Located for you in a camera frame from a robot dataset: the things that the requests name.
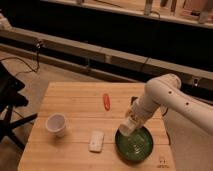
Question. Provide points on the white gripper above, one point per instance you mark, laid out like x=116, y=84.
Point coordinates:
x=133, y=120

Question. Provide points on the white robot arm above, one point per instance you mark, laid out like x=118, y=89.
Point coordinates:
x=165, y=91

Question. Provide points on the green ceramic bowl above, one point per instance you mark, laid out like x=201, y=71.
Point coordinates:
x=134, y=148

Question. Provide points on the white rectangular sponge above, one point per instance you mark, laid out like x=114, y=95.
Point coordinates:
x=96, y=141

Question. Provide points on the wooden table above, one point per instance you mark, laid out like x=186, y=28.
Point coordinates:
x=82, y=106

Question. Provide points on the white paper cup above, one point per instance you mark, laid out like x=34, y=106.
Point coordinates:
x=56, y=125

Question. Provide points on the black office chair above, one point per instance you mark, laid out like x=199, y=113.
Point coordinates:
x=10, y=98

